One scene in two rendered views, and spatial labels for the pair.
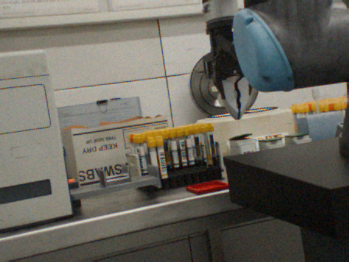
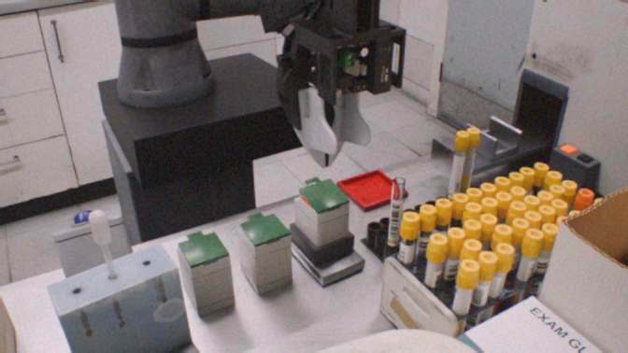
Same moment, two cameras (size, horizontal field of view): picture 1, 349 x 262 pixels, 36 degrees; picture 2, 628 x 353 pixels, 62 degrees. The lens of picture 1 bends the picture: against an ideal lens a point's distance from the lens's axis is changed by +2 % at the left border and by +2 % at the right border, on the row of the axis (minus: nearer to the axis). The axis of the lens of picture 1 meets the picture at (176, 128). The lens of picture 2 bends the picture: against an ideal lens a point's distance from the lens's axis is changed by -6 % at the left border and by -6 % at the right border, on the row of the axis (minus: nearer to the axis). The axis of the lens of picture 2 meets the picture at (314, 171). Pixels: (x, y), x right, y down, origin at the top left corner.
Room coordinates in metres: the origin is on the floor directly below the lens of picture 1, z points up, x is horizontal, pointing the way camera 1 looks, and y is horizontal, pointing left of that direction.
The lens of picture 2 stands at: (1.58, -0.24, 1.27)
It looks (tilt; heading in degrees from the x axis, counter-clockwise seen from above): 31 degrees down; 169
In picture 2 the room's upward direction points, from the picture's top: straight up
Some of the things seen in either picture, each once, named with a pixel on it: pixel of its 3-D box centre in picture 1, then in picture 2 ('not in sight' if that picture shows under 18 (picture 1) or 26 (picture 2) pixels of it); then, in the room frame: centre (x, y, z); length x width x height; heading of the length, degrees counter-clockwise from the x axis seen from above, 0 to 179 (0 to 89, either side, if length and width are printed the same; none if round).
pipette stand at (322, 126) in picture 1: (321, 135); (124, 319); (1.23, -0.33, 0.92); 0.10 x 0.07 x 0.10; 114
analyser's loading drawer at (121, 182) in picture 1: (103, 182); (502, 140); (0.99, 0.15, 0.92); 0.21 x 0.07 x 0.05; 108
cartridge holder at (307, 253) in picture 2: not in sight; (321, 242); (1.12, -0.14, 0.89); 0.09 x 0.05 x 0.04; 20
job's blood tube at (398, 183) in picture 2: (208, 154); (395, 220); (1.15, -0.06, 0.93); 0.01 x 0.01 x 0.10; 18
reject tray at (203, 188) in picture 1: (207, 187); (372, 189); (1.01, -0.04, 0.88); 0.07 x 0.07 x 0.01; 18
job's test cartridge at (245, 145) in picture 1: (244, 154); (321, 222); (1.12, -0.14, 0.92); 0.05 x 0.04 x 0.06; 20
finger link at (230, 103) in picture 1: (225, 100); (349, 127); (1.14, -0.11, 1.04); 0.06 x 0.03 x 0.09; 20
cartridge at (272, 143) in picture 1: (273, 154); (264, 251); (1.14, -0.20, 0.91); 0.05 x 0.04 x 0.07; 18
